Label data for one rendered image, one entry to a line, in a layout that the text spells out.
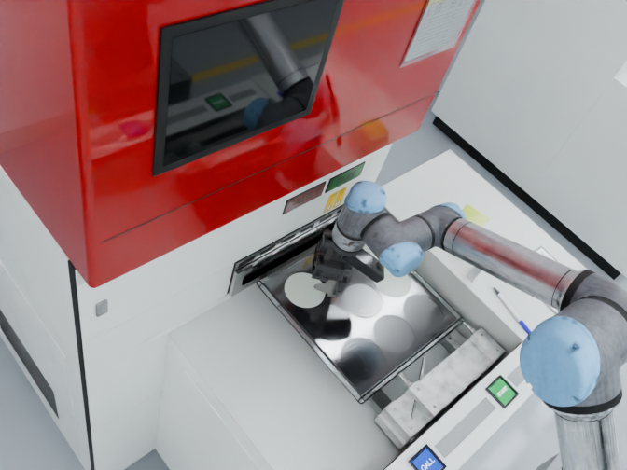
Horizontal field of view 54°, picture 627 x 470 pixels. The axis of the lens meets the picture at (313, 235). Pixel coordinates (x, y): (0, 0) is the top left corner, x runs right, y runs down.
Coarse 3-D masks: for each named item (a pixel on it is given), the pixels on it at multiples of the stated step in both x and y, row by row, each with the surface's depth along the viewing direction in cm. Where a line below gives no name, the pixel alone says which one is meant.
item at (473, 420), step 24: (504, 360) 141; (480, 384) 135; (528, 384) 138; (456, 408) 130; (480, 408) 132; (504, 408) 133; (432, 432) 126; (456, 432) 127; (480, 432) 128; (408, 456) 121; (456, 456) 124
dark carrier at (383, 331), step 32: (352, 288) 151; (416, 288) 156; (320, 320) 143; (352, 320) 145; (384, 320) 147; (416, 320) 150; (448, 320) 152; (352, 352) 140; (384, 352) 142; (352, 384) 135
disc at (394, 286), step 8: (384, 272) 156; (384, 280) 155; (392, 280) 155; (400, 280) 156; (408, 280) 157; (384, 288) 153; (392, 288) 154; (400, 288) 154; (408, 288) 155; (392, 296) 152; (400, 296) 153
